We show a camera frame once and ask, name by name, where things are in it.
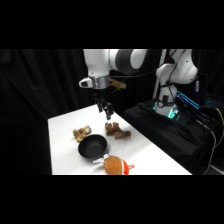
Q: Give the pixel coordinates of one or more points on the black bowl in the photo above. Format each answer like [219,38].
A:
[92,146]

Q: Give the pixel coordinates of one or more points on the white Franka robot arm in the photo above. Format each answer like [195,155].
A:
[100,63]

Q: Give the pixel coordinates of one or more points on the black robot stand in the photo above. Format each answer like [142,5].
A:
[166,140]

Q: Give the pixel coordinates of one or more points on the tan plush toy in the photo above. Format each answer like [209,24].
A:
[82,133]

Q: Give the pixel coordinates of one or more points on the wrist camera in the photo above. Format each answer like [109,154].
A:
[86,82]

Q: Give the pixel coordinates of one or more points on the brown potato plush toy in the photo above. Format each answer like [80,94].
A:
[115,164]

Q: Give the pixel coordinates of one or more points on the brown plush teddy bear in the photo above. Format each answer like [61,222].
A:
[116,130]

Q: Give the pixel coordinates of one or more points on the black curtain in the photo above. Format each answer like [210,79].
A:
[40,100]

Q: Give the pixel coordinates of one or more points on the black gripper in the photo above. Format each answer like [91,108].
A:
[100,95]

